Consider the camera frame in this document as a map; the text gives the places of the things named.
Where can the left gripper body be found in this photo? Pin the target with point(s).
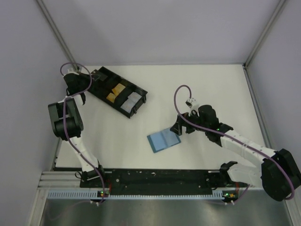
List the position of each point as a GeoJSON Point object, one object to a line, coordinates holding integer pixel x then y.
{"type": "Point", "coordinates": [85, 78]}

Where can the blue card holder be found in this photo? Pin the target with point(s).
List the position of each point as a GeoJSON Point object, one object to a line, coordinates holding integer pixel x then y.
{"type": "Point", "coordinates": [162, 140]}

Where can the black credit card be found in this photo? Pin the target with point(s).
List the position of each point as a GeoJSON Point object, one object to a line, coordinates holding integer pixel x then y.
{"type": "Point", "coordinates": [99, 76]}

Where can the white credit card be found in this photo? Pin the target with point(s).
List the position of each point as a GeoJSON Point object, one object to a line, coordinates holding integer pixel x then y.
{"type": "Point", "coordinates": [135, 97]}

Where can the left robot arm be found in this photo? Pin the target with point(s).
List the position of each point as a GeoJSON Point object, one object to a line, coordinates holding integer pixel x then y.
{"type": "Point", "coordinates": [67, 123]}

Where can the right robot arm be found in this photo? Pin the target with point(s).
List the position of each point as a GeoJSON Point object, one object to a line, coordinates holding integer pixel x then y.
{"type": "Point", "coordinates": [274, 171]}

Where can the upper gold card in tray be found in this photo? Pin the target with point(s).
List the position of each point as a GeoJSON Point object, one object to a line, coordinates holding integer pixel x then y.
{"type": "Point", "coordinates": [118, 89]}

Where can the white card in tray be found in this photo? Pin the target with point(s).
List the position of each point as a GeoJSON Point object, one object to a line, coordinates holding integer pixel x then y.
{"type": "Point", "coordinates": [128, 105]}

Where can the black organizer tray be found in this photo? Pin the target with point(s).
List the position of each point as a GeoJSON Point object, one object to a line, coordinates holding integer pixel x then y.
{"type": "Point", "coordinates": [101, 90]}

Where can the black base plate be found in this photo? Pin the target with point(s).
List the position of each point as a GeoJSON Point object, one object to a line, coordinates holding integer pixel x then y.
{"type": "Point", "coordinates": [165, 190]}

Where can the right aluminium frame post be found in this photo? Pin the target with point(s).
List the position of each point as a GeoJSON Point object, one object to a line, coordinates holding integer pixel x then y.
{"type": "Point", "coordinates": [266, 31]}

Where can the aluminium frame post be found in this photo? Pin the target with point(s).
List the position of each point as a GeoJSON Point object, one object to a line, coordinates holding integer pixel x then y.
{"type": "Point", "coordinates": [57, 34]}
{"type": "Point", "coordinates": [266, 31]}

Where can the left aluminium frame post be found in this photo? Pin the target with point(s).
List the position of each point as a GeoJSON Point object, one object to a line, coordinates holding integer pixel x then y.
{"type": "Point", "coordinates": [57, 34]}

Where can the aluminium front rail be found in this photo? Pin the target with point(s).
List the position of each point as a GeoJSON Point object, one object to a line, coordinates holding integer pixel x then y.
{"type": "Point", "coordinates": [58, 180]}

